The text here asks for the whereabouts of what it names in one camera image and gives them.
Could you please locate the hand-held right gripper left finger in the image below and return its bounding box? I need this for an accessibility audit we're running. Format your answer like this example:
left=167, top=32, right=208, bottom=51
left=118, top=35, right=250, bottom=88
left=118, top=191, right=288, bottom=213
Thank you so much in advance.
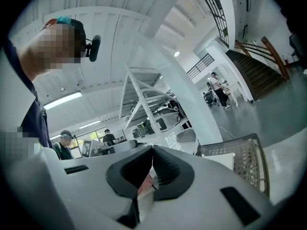
left=9, top=145, right=154, bottom=230

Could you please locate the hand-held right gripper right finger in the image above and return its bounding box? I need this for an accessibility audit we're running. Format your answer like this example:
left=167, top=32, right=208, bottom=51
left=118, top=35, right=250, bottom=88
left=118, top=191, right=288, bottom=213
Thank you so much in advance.
left=143, top=145, right=274, bottom=230

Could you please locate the white box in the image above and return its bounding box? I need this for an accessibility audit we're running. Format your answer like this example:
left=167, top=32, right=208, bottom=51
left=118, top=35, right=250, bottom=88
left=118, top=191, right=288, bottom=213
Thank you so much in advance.
left=201, top=152, right=236, bottom=172

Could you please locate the brown wicker table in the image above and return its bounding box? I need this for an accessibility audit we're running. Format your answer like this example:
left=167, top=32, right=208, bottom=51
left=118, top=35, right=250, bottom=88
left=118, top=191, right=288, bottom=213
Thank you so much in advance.
left=195, top=133, right=271, bottom=199

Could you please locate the ceiling tube light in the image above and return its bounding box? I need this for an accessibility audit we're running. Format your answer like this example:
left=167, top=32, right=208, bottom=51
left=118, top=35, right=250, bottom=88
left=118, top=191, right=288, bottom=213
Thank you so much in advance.
left=78, top=120, right=102, bottom=130
left=43, top=91, right=83, bottom=111

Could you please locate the white robot shell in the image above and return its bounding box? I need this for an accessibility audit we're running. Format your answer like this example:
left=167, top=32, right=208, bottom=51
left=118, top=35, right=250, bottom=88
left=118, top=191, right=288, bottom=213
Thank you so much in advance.
left=143, top=99, right=190, bottom=132

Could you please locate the white metal shelf rack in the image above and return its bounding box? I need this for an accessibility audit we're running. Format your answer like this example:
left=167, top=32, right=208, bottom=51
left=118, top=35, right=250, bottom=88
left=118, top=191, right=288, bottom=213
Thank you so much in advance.
left=119, top=64, right=190, bottom=139

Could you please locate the dark wooden staircase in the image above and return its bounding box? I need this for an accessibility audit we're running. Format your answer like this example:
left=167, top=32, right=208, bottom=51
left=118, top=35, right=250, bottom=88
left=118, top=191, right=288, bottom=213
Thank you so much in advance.
left=224, top=35, right=291, bottom=101

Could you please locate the person's head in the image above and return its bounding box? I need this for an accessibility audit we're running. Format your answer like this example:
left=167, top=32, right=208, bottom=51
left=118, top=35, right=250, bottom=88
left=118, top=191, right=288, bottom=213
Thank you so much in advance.
left=18, top=15, right=87, bottom=79

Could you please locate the black balcony railing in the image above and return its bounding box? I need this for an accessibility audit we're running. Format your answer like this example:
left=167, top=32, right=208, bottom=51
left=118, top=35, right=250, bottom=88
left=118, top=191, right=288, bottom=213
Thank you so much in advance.
left=193, top=0, right=230, bottom=48

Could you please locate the black head-worn camera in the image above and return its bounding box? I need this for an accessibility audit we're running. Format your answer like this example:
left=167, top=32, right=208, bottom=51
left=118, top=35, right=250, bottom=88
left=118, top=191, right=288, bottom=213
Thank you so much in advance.
left=84, top=34, right=102, bottom=63

